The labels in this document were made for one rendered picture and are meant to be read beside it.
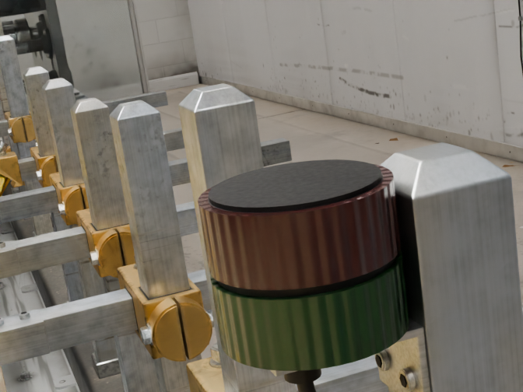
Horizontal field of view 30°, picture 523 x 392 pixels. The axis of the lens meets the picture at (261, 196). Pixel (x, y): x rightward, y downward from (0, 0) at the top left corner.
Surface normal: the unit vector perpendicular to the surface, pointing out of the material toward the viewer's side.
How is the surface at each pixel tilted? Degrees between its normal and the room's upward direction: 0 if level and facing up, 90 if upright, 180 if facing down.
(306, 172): 0
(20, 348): 90
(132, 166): 90
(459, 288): 90
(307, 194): 0
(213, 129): 90
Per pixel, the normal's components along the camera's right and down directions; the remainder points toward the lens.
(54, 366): -0.14, -0.96
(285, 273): -0.16, 0.27
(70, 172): 0.33, 0.19
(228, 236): -0.66, 0.28
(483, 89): -0.92, 0.22
